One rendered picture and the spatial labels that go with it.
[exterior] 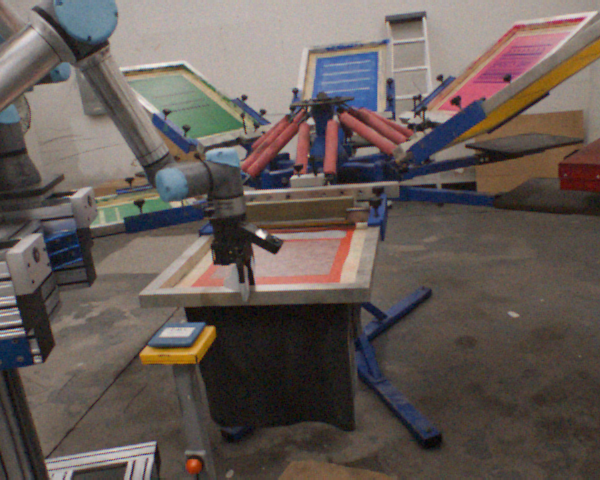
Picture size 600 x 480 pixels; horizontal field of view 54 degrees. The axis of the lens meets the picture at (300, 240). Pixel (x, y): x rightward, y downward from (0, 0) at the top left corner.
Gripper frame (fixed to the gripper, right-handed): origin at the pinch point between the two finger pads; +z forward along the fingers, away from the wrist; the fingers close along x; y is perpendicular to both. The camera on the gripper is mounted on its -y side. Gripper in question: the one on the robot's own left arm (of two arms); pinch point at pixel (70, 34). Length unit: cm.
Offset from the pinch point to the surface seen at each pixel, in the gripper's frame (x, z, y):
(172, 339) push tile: 85, -88, 60
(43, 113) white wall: -324, 359, 91
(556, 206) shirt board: 170, 17, 50
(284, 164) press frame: 52, 85, 60
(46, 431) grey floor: -31, -6, 173
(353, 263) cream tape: 114, -38, 57
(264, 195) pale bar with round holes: 68, 13, 56
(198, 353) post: 92, -89, 61
